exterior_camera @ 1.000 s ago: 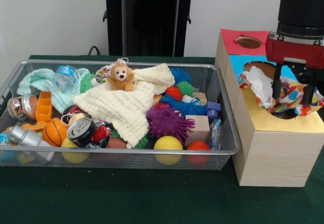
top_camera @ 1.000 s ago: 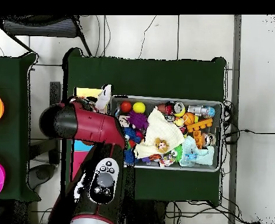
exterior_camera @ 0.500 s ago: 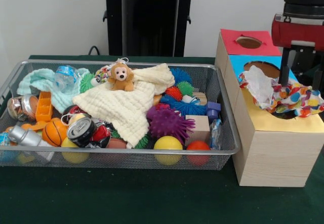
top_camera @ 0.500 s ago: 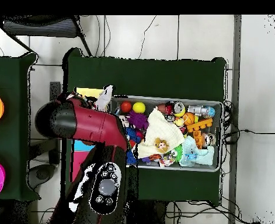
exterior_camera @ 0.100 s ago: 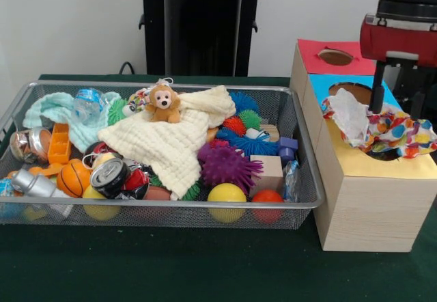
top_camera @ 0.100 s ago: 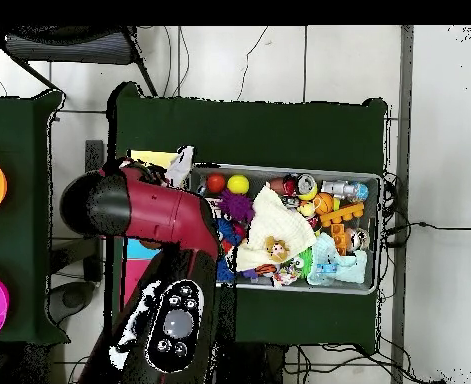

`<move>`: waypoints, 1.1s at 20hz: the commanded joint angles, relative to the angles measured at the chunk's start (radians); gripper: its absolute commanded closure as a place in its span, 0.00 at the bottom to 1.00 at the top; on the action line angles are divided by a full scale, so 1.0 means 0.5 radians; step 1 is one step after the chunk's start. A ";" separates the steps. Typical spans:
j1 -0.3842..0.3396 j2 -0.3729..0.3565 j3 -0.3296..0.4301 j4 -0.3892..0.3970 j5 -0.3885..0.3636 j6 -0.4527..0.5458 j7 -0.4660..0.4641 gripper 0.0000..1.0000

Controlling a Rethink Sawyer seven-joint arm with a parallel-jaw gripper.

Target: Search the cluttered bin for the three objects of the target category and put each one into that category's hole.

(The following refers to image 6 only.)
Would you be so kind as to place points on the cloth with coloured dots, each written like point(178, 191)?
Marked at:
point(181, 168)

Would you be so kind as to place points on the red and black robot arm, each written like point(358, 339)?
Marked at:
point(159, 212)

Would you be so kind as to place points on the silver mesh bin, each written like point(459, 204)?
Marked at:
point(299, 290)

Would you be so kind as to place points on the wooden box with three holes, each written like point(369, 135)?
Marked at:
point(151, 156)

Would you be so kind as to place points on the purple spiky ball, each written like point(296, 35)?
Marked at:
point(238, 206)

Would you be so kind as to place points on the yellow ball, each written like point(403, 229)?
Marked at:
point(238, 184)

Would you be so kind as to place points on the red ball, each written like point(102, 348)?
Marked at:
point(216, 183)

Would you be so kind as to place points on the cream waffle cloth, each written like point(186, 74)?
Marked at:
point(279, 220)

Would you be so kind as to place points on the brown monkey plush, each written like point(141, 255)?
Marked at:
point(277, 250)

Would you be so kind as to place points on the black soda can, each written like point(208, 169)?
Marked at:
point(307, 184)

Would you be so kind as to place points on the dark green table cloth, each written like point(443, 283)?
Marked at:
point(19, 248)
point(259, 132)

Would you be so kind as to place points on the orange toy basketball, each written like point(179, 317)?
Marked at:
point(323, 202)

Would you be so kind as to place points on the orange toy brick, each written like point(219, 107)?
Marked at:
point(339, 240)

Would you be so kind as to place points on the mint green cloth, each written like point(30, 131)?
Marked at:
point(347, 272)

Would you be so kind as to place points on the black panel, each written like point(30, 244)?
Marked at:
point(94, 154)

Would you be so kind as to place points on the black mesh chair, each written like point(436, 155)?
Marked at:
point(71, 48)

